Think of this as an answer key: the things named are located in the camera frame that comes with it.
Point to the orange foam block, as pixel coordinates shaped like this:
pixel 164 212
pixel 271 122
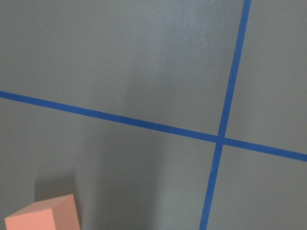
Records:
pixel 57 213

